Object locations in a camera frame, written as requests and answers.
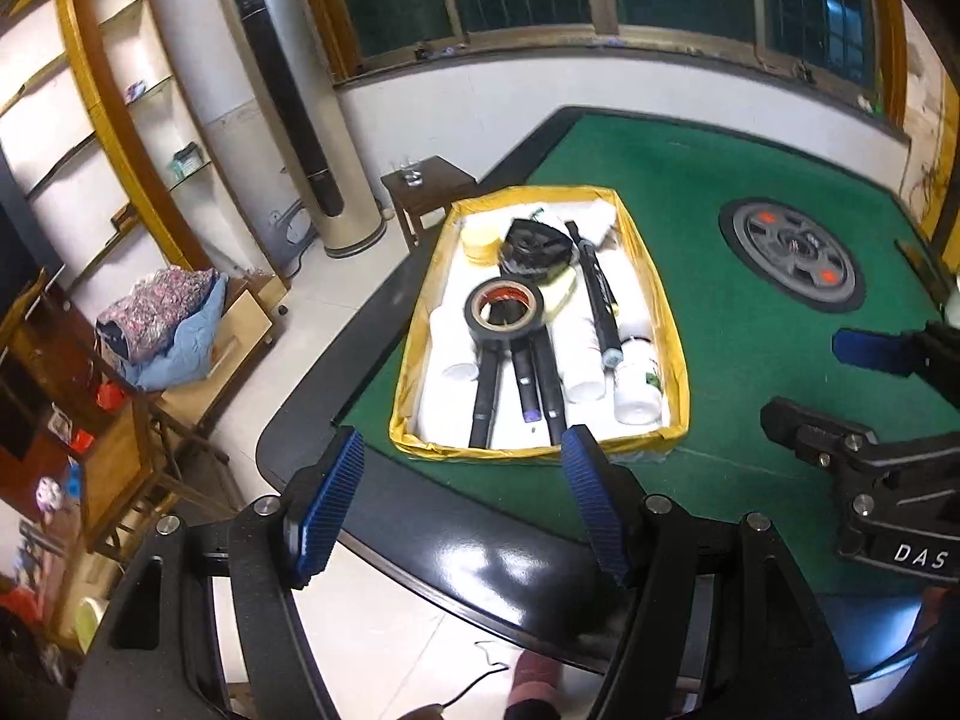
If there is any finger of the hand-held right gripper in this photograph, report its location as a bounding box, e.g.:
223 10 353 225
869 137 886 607
831 321 960 382
759 396 960 518

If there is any black tape roll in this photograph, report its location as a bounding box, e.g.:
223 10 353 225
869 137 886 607
463 277 546 353

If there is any yellow-taped foam box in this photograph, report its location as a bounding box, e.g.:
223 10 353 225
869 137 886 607
388 184 691 462

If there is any white wall shelf unit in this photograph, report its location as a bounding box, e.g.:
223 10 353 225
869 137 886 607
0 0 226 293

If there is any dark wooden stool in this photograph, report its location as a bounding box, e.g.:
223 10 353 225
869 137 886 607
380 155 479 250

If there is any person's foot in pink sock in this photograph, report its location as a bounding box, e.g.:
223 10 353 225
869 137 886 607
504 649 563 720

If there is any wooden chair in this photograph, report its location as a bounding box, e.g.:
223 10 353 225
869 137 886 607
75 390 233 563

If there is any black marker with purple cap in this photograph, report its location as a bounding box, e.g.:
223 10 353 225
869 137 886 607
510 337 542 422

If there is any round table control panel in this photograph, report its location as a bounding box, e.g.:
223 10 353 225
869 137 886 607
718 197 867 314

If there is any floral quilted cloth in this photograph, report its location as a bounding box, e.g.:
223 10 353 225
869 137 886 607
96 266 226 372

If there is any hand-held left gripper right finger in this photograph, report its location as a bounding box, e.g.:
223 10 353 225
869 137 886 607
561 424 856 720

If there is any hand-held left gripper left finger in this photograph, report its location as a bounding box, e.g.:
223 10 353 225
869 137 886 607
67 426 366 720

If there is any white bottle with red label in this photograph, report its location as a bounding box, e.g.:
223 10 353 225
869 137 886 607
559 311 607 404

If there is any pale green basin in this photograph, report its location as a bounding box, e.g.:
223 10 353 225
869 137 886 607
73 596 106 653

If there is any yellow jar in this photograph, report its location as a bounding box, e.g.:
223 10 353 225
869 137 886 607
459 223 505 271

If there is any black floor cable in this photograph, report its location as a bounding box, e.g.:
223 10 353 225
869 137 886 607
439 641 518 710

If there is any tower air conditioner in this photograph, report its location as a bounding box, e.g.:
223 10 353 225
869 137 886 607
212 0 387 260

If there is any white bottle with green label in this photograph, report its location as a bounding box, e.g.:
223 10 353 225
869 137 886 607
613 336 665 425

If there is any black ribbed plastic gadget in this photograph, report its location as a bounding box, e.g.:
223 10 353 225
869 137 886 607
496 217 575 282

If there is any light blue cloth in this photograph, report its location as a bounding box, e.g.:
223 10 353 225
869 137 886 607
124 277 230 392

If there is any wooden side table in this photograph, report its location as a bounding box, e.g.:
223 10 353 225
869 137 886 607
146 274 290 421

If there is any black marker with cream cap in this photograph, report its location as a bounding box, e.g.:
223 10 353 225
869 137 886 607
564 219 625 370

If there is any pale rounded plastic box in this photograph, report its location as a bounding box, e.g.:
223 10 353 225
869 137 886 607
536 270 578 320

